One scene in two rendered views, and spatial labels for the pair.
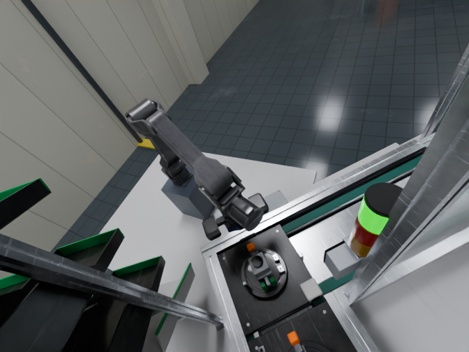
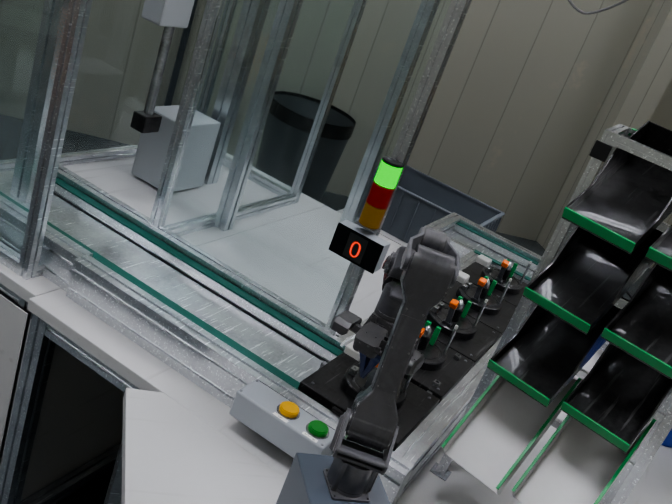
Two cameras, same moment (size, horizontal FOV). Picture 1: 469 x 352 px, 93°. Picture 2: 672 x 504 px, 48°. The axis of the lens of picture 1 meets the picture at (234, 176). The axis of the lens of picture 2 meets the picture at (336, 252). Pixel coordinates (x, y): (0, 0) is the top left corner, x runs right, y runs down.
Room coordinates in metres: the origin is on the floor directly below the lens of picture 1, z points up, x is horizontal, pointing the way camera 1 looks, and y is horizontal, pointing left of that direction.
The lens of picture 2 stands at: (1.56, 0.47, 1.82)
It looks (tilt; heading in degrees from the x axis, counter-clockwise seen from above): 22 degrees down; 205
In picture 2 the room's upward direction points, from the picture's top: 21 degrees clockwise
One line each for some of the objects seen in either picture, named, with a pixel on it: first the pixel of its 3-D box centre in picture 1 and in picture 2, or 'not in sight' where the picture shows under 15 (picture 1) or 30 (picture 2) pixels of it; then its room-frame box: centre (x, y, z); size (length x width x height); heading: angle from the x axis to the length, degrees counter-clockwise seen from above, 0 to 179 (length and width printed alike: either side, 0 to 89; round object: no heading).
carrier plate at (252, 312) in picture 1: (264, 274); (371, 394); (0.21, 0.04, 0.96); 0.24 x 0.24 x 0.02; 4
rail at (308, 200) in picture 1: (313, 204); (225, 370); (0.38, -0.23, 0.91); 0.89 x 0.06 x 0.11; 94
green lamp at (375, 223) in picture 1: (381, 210); (388, 173); (0.10, -0.16, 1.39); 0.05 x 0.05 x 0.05
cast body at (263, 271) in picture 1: (260, 268); not in sight; (0.20, 0.03, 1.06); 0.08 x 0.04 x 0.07; 4
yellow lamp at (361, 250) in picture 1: (367, 238); (372, 214); (0.10, -0.16, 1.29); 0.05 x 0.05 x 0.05
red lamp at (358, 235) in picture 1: (373, 225); (380, 194); (0.10, -0.16, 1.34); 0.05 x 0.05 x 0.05
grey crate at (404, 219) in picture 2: not in sight; (427, 213); (-1.80, -0.71, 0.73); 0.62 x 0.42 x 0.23; 94
